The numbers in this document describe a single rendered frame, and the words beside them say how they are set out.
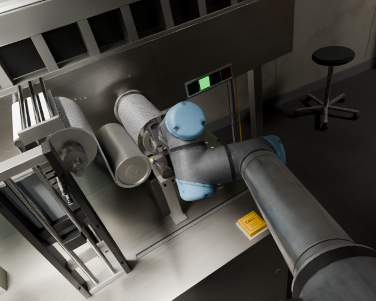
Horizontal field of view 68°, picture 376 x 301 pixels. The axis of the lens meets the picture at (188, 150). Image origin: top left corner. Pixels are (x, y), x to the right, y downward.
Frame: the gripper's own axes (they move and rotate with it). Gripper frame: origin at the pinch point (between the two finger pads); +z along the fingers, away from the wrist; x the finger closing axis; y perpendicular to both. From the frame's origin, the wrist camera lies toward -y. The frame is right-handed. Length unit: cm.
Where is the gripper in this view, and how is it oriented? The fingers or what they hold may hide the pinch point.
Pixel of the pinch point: (163, 150)
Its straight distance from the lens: 86.7
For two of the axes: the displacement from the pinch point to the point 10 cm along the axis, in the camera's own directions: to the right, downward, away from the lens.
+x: -8.5, 4.4, -2.7
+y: -4.6, -8.9, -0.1
